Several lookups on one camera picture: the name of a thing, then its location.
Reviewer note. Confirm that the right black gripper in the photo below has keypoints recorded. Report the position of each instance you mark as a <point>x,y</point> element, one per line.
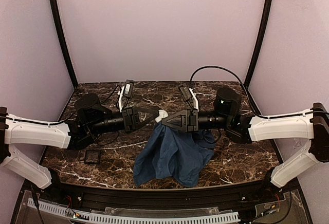
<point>192,119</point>

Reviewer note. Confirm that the white slotted cable duct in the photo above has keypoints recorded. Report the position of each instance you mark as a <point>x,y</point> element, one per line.
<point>121,215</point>

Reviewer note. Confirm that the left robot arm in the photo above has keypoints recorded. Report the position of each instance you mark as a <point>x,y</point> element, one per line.
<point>93,119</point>

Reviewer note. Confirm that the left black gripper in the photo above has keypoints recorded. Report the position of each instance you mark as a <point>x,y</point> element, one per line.
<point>130,118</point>

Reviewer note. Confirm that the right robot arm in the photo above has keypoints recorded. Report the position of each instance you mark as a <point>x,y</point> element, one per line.
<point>310,124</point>

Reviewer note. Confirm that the left black frame post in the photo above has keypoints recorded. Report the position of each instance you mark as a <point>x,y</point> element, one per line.
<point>62,41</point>

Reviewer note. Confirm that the black front rail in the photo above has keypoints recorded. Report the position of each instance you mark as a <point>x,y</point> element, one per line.
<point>236,197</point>

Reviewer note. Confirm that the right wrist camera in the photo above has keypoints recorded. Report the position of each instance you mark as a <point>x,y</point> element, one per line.
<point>189,96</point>

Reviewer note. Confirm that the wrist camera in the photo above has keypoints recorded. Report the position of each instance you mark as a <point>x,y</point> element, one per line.
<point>189,96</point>
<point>125,92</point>

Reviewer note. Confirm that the right black frame post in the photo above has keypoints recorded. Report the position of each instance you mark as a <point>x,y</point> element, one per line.
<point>258,42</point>

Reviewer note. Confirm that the black square box lower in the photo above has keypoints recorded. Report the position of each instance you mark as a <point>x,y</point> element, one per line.
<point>92,157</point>

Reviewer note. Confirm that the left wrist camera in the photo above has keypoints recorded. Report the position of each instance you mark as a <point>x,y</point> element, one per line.
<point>125,92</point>

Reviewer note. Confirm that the black frame post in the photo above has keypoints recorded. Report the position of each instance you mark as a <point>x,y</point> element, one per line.
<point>62,41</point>
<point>258,42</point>

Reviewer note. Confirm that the blue garment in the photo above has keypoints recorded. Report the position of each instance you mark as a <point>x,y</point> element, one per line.
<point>172,153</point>

